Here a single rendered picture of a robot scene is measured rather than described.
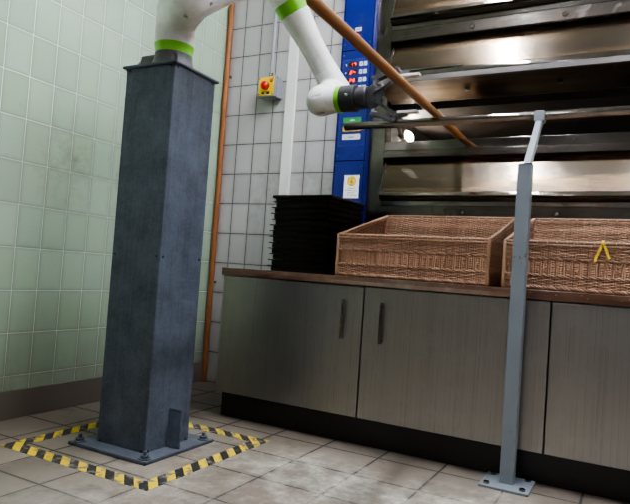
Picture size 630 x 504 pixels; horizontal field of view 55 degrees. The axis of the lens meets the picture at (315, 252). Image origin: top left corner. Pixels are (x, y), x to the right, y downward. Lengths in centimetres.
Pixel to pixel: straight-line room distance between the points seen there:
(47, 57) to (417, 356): 168
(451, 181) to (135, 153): 128
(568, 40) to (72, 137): 194
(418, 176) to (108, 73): 134
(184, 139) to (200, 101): 15
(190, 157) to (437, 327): 96
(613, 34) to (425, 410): 156
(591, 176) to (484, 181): 39
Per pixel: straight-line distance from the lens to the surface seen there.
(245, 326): 231
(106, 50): 267
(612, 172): 249
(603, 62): 244
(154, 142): 194
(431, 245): 205
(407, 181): 263
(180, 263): 194
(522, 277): 187
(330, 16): 149
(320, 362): 216
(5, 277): 232
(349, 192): 270
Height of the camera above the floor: 59
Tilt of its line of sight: 2 degrees up
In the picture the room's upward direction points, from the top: 4 degrees clockwise
